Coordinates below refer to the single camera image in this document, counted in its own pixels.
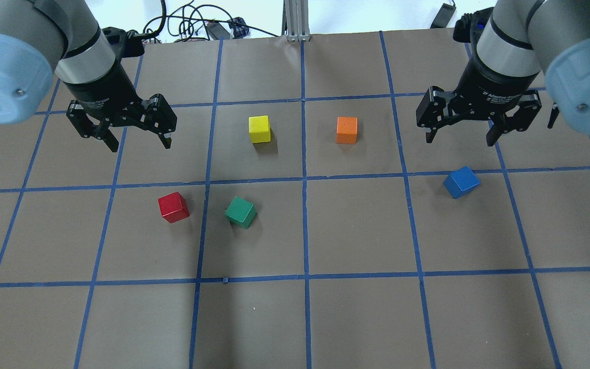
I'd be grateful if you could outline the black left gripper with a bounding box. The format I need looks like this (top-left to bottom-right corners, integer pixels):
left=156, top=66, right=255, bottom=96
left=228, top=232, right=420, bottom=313
left=66, top=61, right=177, bottom=153

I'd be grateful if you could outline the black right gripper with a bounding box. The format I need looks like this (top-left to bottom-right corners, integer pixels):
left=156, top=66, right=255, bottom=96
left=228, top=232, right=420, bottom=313
left=416, top=54, right=542, bottom=147

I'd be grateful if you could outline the red wooden block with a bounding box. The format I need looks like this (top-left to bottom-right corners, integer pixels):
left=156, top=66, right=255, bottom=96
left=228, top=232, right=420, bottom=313
left=158, top=192, right=190, bottom=224

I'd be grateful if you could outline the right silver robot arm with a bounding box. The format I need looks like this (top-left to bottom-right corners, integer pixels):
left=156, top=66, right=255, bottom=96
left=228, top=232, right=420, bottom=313
left=416, top=1, right=590, bottom=147

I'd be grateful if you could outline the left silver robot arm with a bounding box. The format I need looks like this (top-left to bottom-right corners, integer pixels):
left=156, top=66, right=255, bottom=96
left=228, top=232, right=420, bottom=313
left=0, top=1, right=177, bottom=152

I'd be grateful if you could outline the blue wooden block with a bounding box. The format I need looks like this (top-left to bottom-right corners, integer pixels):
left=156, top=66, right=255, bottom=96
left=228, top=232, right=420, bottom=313
left=443, top=166, right=481, bottom=199

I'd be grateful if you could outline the orange wooden block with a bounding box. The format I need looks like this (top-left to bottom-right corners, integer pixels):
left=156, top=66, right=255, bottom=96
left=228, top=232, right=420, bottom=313
left=335, top=116, right=359, bottom=145

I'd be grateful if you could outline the yellow wooden block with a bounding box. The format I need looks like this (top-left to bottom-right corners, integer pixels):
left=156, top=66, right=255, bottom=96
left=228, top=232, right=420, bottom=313
left=248, top=115, right=271, bottom=144

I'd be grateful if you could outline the green wooden block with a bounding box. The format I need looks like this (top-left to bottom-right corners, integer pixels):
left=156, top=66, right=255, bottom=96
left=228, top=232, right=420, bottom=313
left=224, top=196, right=258, bottom=229

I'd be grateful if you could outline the black power adapter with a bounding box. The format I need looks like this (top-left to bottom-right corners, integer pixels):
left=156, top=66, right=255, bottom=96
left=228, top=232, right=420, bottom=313
left=430, top=3, right=456, bottom=29

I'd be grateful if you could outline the aluminium frame post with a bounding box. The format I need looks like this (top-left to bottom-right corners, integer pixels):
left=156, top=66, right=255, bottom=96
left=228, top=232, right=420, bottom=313
left=282, top=0, right=311, bottom=42

